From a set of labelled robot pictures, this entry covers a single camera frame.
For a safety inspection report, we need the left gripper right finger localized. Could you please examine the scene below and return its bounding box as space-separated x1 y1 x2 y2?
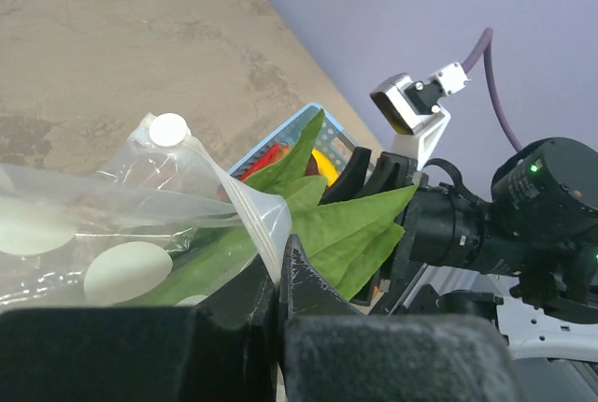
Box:
278 235 523 401

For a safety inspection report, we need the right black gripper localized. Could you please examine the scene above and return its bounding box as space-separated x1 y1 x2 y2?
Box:
320 147 528 315

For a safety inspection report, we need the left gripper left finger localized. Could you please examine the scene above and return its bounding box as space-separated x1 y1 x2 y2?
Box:
1 259 276 401

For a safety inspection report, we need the green leafy vegetable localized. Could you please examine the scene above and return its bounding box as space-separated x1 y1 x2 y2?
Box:
131 111 417 306

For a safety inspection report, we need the polka dot zip bag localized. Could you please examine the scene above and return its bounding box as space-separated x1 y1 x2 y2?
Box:
1 113 291 309

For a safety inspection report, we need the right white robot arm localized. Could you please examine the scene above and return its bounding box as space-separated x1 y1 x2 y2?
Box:
322 137 597 364

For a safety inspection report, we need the yellow banana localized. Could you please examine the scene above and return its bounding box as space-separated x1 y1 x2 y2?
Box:
312 149 339 187

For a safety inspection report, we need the blue plastic basket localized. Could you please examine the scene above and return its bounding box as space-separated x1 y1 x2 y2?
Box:
226 102 359 188

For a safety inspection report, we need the red chili pepper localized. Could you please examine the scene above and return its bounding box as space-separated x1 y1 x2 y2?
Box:
239 143 291 181

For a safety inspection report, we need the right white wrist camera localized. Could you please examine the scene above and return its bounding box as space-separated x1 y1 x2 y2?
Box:
370 62 469 170

